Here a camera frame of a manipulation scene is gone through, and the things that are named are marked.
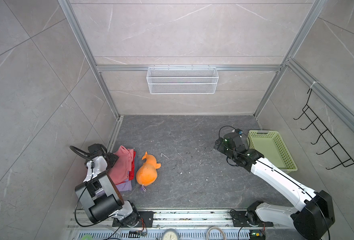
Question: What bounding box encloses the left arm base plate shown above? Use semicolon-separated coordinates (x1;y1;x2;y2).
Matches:
112;211;154;228

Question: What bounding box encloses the green plastic basket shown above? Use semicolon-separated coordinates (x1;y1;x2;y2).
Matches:
248;130;298;173

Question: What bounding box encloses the white wire mesh shelf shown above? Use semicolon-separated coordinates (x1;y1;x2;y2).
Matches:
147;67;219;95

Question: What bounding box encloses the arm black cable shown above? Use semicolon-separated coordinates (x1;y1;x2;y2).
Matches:
218;125;251;148
69;145;91;160

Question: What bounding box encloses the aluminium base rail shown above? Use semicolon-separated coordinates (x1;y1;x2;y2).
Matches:
61;209;303;240

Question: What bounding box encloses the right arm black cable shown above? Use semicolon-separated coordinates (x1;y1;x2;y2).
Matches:
218;125;251;148

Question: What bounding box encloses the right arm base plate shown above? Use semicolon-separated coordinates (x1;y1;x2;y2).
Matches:
229;210;274;227

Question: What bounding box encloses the pink t shirt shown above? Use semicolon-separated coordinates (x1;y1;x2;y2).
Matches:
109;146;134;185

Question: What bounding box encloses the round pressure gauge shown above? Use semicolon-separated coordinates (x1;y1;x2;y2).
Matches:
161;229;180;240

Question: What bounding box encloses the red folded t shirt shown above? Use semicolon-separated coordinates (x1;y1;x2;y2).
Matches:
128;151;137;181

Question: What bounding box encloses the black wire hook rack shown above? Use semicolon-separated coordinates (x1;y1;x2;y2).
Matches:
293;89;354;171

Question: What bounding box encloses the purple folded t shirt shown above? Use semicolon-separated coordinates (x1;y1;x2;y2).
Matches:
116;181;133;192

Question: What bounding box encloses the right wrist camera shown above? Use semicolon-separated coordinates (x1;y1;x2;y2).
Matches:
224;129;249;150

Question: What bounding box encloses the orange plush fish toy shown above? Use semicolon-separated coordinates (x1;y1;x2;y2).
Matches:
136;152;161;187

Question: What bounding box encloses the white cable loop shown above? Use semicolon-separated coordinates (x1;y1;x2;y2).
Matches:
206;225;227;240

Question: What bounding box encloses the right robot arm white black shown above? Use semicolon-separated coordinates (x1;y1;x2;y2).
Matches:
214;133;336;240

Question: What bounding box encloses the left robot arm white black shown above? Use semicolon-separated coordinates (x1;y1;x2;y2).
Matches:
74;149;140;228

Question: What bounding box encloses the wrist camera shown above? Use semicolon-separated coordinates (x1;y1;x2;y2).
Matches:
88;144;108;159
224;129;249;150

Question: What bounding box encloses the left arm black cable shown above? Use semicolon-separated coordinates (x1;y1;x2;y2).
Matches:
69;145;91;160

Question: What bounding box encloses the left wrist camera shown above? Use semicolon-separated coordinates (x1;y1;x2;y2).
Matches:
88;144;108;159

